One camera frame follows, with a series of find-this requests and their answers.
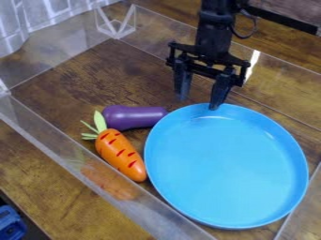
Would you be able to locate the clear acrylic enclosure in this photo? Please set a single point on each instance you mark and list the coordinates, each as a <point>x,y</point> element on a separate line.
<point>104,58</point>

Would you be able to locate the white patterned curtain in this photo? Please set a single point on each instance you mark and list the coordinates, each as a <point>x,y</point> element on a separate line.
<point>26,16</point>

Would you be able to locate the purple toy eggplant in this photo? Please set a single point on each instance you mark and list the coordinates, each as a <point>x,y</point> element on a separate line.
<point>124,117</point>

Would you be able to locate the blue plastic plate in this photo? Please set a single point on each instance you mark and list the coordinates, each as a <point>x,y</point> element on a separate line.
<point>227,166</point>

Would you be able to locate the blue object at corner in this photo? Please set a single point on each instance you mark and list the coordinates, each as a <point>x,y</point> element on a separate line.
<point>13,225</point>

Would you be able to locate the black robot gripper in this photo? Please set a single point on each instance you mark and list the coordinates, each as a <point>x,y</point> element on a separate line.
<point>208,57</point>

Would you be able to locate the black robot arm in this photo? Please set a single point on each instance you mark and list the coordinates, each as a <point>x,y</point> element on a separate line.
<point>235,5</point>

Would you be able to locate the orange toy carrot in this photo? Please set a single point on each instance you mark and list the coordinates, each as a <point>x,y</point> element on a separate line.
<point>116,148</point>

